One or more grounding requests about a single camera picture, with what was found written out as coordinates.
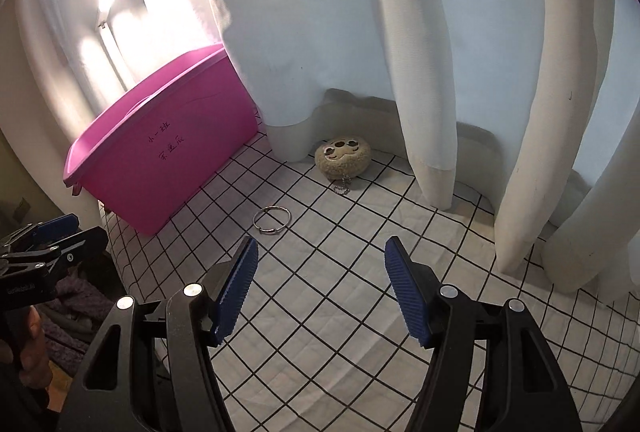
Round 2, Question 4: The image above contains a white black checked cloth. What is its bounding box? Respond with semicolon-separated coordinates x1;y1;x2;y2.
100;132;640;432

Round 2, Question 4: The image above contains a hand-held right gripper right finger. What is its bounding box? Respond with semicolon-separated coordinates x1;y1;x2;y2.
384;236;583;432

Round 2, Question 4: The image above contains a person's left hand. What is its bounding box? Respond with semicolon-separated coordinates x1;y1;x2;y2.
12;304;53;375

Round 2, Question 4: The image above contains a white curtain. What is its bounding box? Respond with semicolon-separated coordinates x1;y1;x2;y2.
15;0;640;303

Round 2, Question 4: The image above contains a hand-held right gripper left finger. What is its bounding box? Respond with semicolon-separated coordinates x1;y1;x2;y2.
59;236;260;432

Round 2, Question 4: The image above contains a beige plush smiley keychain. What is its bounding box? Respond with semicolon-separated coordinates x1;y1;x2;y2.
314;135;373;196

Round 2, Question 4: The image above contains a dark purple knit cloth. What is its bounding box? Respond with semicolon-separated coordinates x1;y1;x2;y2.
30;272;121;363

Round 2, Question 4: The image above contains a pink plastic storage bin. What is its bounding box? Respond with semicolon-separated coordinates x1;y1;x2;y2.
63;43;259;238

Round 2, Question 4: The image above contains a thin silver clasp bangle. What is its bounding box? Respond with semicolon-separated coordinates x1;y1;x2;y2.
251;206;292;236

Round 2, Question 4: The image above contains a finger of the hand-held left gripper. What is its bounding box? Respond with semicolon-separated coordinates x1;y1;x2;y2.
0;226;107;274
0;213;80;258

